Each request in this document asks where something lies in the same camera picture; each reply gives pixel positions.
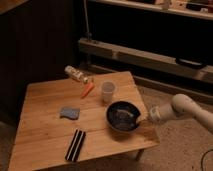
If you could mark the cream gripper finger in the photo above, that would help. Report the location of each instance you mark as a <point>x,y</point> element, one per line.
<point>141,118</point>

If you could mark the black ceramic bowl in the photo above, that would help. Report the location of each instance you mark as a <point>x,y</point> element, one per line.
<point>122,116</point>

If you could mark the metal pole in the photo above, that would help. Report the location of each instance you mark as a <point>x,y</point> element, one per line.
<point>88,33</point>

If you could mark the white plastic bottle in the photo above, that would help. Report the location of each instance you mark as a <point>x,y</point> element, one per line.
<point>76,74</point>

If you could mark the black white striped block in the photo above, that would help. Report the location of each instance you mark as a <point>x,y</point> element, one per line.
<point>75,146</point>

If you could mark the orange carrot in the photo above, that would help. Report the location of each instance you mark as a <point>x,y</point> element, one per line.
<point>87,89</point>

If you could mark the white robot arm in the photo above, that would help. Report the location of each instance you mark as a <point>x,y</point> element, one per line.
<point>180,107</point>

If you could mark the black handle on shelf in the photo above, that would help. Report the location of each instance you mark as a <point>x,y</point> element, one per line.
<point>190,64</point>

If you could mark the blue sponge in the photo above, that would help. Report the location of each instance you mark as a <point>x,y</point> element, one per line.
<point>70,113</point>

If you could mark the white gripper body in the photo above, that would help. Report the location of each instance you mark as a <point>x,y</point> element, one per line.
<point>154,115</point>

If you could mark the translucent plastic cup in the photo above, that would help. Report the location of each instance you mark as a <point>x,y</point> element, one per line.
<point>107,91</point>

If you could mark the wooden table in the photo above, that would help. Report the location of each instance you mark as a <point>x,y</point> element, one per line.
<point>43,137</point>

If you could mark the low wooden shelf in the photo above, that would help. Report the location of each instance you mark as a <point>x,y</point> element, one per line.
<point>145,59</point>

